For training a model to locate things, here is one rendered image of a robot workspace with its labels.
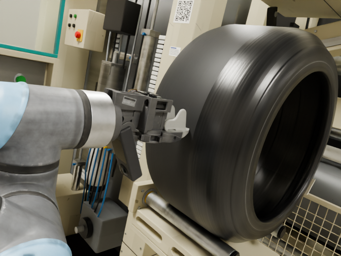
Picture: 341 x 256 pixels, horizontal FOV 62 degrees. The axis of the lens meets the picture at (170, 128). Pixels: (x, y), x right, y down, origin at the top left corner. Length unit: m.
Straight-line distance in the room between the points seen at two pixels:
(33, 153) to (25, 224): 0.11
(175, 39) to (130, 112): 0.54
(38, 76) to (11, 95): 0.74
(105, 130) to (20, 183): 0.13
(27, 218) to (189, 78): 0.46
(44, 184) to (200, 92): 0.36
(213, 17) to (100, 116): 0.67
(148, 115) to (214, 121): 0.16
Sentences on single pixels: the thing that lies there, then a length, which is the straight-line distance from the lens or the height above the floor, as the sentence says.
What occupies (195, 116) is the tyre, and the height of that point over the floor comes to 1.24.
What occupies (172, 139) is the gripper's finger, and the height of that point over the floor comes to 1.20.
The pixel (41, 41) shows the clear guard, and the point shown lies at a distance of 1.09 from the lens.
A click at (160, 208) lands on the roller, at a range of 0.91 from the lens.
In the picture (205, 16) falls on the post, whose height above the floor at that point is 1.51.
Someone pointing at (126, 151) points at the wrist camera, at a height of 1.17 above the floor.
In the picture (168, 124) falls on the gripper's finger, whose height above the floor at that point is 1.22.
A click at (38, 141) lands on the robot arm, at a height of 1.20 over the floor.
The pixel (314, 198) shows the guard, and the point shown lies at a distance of 1.16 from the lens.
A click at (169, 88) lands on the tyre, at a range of 0.68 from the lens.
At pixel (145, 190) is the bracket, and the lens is 0.95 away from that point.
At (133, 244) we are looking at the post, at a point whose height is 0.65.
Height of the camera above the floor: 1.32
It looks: 12 degrees down
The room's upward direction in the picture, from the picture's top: 13 degrees clockwise
